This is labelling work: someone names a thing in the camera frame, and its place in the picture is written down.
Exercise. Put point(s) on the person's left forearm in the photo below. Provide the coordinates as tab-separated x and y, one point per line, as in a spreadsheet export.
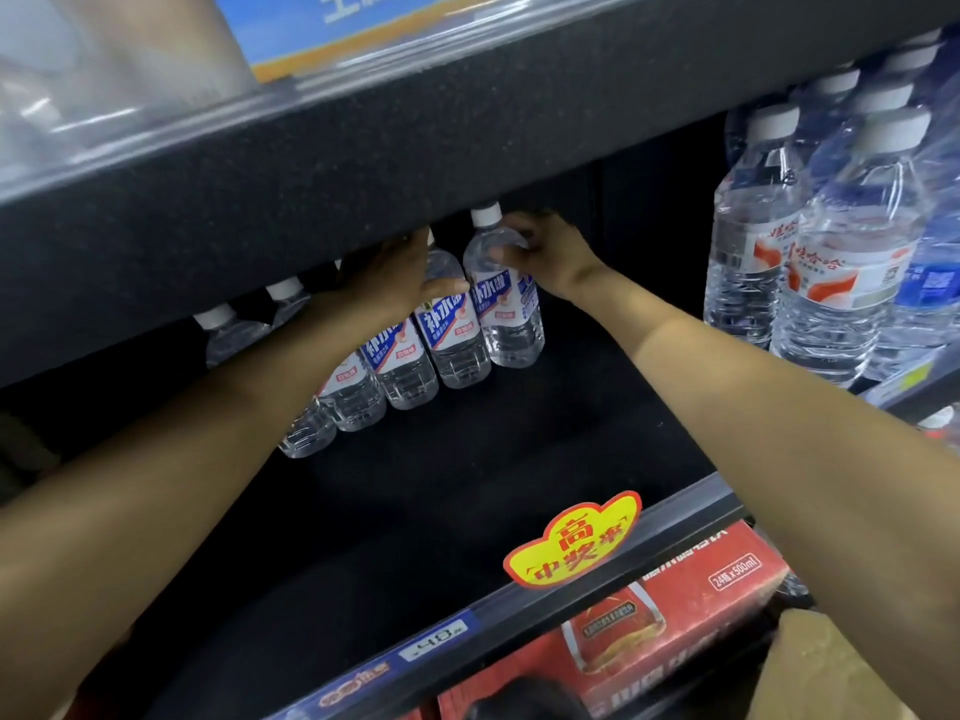
150	502

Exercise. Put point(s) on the blue yellow price tag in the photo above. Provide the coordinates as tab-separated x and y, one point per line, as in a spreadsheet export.
907	378

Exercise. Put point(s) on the person's left hand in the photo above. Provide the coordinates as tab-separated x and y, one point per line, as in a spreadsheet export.
382	288

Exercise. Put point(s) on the blue price banner label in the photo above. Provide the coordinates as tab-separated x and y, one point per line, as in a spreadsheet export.
337	22

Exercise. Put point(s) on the brown cardboard box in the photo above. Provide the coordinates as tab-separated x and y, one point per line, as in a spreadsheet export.
810	674

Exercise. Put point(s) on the red drink carton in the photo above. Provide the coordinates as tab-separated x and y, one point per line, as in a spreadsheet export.
697	592

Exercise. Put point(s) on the yellow red promo sticker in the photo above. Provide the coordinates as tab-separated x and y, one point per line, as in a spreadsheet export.
574	543

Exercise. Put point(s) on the row of blue-label water bottles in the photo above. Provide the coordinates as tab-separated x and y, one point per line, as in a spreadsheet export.
401	374

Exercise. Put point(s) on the person's right forearm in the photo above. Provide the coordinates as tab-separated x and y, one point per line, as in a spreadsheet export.
787	442

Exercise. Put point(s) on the person's right hand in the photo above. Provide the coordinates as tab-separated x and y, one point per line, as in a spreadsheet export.
555	251

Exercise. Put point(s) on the rows of small clear water bottles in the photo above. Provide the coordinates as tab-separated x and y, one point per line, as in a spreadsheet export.
825	292

